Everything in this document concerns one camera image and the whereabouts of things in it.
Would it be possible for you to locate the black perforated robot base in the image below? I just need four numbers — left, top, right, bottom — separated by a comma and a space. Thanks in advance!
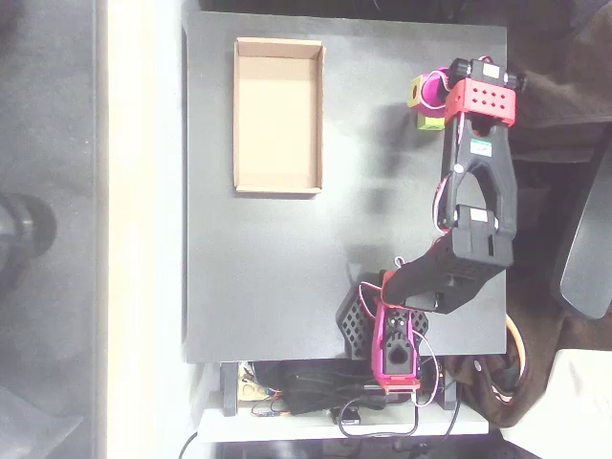
335, 272, 431, 361

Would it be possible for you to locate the tan controller circuit board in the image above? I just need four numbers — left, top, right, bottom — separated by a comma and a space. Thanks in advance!
237, 362, 283, 403

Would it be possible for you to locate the black hanging cable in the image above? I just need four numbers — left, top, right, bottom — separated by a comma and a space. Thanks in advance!
178, 429, 200, 459

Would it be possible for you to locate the shallow cardboard box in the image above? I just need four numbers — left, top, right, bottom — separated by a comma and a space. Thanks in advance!
232, 36, 327, 196

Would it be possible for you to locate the yellow-green cube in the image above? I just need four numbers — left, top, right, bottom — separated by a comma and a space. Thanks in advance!
416, 112, 448, 132

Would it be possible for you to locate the black plug connector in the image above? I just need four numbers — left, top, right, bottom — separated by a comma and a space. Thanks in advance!
333, 404, 363, 426

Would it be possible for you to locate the brown jacket cloth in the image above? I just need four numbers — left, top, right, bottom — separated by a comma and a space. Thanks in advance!
506, 0, 612, 162

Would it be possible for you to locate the black table clamp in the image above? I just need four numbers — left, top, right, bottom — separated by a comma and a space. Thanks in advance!
435, 361, 459, 412
220, 361, 240, 418

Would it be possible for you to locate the dark brown bag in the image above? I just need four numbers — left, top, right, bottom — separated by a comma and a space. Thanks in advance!
451, 281, 612, 431

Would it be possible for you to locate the white shelf board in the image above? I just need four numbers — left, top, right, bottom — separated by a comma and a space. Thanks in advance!
198, 405, 491, 444

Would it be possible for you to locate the small module with coloured wires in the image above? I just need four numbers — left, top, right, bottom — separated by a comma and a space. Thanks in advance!
251, 401, 293, 420

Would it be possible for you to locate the white cloth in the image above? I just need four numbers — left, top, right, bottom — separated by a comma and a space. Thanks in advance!
499, 348, 612, 459

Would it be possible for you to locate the orange cable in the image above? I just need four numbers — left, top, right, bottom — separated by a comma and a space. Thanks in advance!
504, 314, 528, 407

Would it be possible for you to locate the grey office chair armrest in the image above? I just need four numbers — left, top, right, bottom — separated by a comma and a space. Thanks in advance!
549, 142, 612, 320

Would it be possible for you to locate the black power adapter bundle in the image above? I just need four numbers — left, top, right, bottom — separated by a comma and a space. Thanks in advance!
279, 361, 383, 417

